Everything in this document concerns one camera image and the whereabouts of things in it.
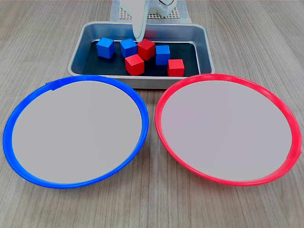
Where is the red cube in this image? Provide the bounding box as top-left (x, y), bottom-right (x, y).
top-left (137, 38), bottom-right (156, 61)
top-left (167, 59), bottom-right (185, 77)
top-left (124, 54), bottom-right (145, 76)

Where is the blue cube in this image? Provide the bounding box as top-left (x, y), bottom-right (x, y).
top-left (120, 38), bottom-right (138, 58)
top-left (96, 37), bottom-right (115, 59)
top-left (155, 45), bottom-right (171, 66)

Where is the steel tray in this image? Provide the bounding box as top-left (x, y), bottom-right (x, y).
top-left (67, 21), bottom-right (216, 90)

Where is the pale perforated plate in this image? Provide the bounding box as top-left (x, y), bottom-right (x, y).
top-left (118, 6), bottom-right (181, 20)

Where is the black mat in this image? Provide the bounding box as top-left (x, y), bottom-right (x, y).
top-left (82, 40), bottom-right (200, 77)

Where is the white plate blue rim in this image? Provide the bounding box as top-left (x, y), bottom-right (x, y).
top-left (2, 75), bottom-right (150, 190)

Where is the white plate red rim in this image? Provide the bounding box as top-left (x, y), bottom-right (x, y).
top-left (154, 73), bottom-right (303, 187)

